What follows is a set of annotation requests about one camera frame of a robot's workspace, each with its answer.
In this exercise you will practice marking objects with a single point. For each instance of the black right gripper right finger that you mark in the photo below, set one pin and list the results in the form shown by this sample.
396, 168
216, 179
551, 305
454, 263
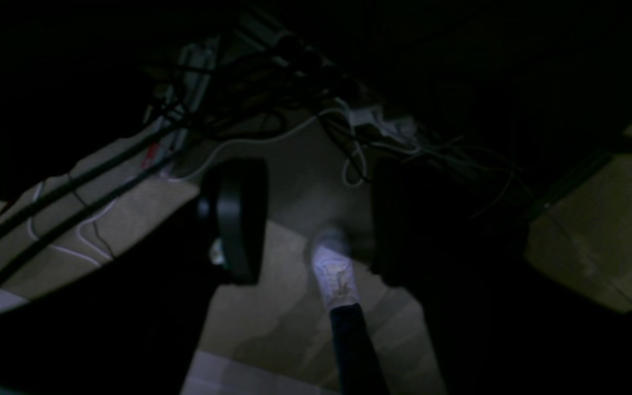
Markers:
426, 238

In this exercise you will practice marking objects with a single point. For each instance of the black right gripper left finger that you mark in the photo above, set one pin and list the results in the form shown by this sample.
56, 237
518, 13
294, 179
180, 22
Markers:
232, 209

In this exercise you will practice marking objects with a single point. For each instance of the white taped table leg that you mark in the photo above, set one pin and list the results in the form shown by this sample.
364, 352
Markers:
358, 365

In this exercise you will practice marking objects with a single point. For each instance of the white power strip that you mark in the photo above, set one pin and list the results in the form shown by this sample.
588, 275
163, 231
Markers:
403, 129

